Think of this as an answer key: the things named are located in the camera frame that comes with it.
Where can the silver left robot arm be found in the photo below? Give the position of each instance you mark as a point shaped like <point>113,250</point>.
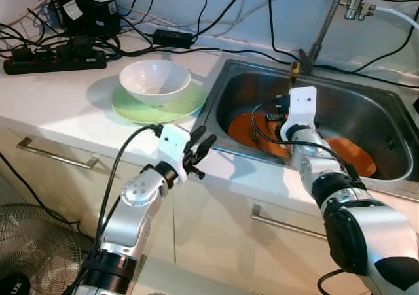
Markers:
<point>131,203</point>

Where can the chrome faucet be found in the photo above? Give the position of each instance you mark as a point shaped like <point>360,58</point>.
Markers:
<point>322,32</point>

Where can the gold spoon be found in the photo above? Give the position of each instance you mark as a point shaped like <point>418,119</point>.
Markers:
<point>295,71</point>

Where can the white kitchen cabinet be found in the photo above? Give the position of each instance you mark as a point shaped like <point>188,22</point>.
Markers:
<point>216,236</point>

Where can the labelled black power adapter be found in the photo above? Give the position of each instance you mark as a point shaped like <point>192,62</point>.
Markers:
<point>91,17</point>

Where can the orange plate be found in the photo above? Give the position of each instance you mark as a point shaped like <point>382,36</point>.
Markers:
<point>242,133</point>
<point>357,157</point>

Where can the small black adapter brick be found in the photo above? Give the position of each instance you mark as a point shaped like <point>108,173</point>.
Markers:
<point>172,38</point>

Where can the light green plate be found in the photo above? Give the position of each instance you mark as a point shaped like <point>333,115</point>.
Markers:
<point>191,105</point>

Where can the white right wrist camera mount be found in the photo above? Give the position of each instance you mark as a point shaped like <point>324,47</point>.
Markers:
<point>301,108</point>

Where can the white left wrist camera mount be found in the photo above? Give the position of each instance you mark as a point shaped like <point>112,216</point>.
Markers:
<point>173,144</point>

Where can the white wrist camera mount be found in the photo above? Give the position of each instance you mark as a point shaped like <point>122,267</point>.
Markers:
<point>173,144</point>
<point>301,108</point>

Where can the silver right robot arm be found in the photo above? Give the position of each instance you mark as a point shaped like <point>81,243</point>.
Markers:
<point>366,236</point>

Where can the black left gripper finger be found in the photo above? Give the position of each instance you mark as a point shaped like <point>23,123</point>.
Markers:
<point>198,135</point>
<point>207,146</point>

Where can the white ceramic bowl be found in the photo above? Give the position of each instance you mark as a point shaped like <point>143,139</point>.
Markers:
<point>154,79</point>

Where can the black power strip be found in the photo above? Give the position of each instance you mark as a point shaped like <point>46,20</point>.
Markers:
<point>55,62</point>

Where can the stainless steel sink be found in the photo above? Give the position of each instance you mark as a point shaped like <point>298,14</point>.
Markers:
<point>353,105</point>

